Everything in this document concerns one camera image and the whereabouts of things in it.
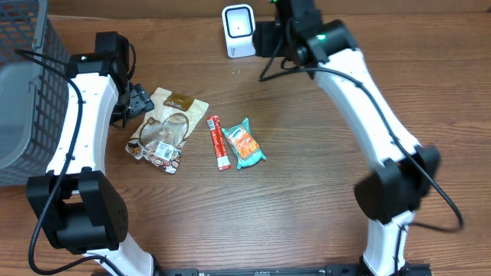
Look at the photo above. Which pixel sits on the teal orange cracker packet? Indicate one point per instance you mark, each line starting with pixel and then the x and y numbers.
pixel 244 146

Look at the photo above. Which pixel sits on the white barcode scanner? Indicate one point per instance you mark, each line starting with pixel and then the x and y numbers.
pixel 239 26

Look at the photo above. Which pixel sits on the red white stick packet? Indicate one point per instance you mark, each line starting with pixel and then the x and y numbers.
pixel 214 125

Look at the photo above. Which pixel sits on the beige brown snack pouch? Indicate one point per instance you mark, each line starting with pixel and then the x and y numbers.
pixel 165 129

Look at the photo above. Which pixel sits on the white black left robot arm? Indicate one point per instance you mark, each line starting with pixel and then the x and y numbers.
pixel 76 206

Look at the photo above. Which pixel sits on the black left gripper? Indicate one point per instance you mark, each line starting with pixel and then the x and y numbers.
pixel 139 102

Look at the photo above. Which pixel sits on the grey plastic mesh basket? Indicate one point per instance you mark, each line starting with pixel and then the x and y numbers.
pixel 33 99

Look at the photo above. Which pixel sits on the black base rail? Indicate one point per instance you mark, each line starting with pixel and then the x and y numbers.
pixel 261 271

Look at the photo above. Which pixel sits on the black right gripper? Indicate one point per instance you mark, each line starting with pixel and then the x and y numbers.
pixel 262 39

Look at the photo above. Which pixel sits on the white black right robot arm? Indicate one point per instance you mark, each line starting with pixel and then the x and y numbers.
pixel 402 170

